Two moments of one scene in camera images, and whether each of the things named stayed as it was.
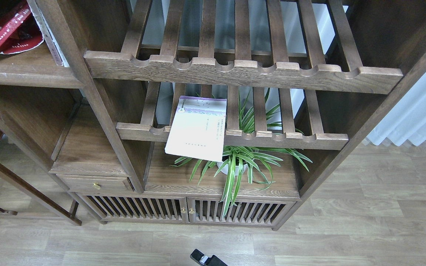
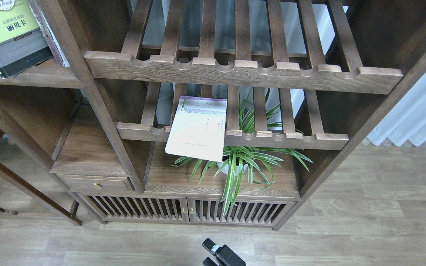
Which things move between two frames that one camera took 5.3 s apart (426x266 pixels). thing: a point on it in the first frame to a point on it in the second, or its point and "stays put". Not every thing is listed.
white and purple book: x=198 y=129 stays put
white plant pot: x=226 y=170 stays put
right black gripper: x=204 y=260 to x=227 y=257
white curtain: x=422 y=112 stays put
